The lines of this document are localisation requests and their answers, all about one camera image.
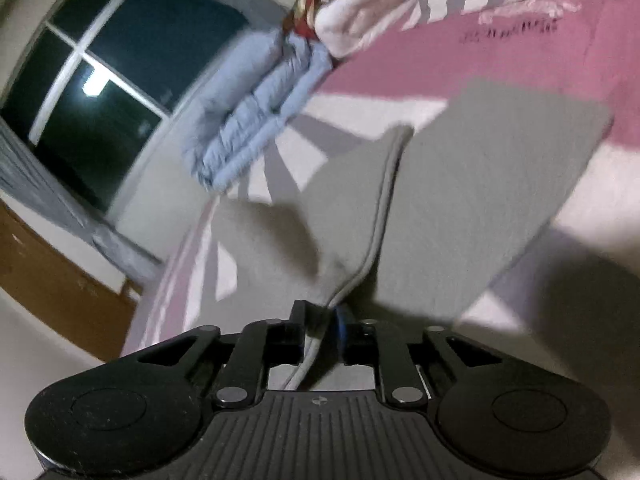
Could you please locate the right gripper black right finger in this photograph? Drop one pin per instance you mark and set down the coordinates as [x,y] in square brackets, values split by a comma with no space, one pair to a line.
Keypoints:
[381,346]

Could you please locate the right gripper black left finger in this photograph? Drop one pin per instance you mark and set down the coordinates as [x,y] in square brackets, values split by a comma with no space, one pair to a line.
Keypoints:
[248,356]

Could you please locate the grey pants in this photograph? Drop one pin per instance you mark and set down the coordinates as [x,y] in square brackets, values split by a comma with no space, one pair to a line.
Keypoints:
[413,227]

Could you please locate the brown wooden door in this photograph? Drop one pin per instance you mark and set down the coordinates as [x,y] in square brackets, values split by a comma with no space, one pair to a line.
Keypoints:
[59,293]

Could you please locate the striped pink grey bedsheet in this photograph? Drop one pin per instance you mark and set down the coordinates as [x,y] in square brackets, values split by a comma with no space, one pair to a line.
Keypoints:
[575,286]

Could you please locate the folded light blue quilt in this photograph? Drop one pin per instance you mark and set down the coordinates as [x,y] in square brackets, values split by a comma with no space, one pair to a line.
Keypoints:
[259,85]

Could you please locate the grey curtain near door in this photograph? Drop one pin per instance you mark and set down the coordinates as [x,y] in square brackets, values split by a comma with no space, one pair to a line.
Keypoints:
[25,178]

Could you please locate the folded white red blanket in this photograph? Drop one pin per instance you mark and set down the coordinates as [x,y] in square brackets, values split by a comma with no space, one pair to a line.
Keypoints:
[345,27]

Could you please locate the window with white frame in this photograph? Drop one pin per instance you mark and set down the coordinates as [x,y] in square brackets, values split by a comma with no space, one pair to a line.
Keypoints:
[101,81]

